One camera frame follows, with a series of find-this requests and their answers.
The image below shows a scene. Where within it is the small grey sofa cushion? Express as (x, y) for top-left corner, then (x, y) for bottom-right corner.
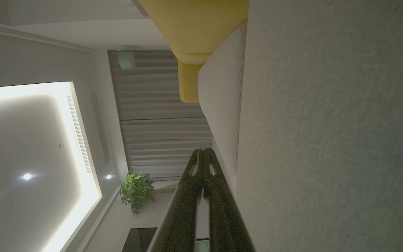
(197, 22), (248, 198)

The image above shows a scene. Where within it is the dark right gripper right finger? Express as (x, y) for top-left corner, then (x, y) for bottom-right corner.
(203, 148), (256, 252)

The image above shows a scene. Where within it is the white round speaker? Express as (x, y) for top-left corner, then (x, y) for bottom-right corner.
(118, 50), (136, 70)

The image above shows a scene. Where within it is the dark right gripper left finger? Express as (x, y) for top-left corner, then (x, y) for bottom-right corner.
(147, 148), (205, 252)

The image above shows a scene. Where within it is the black glossy panel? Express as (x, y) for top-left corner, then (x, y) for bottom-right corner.
(122, 227), (158, 252)

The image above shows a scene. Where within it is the green potted plant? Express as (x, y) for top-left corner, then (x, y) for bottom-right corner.
(120, 171), (177, 216)

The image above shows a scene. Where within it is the large grey sofa seat cushion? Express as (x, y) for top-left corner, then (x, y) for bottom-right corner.
(235, 0), (403, 252)

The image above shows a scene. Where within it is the grey pleated curtain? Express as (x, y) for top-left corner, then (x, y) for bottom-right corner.
(109, 51), (213, 181)

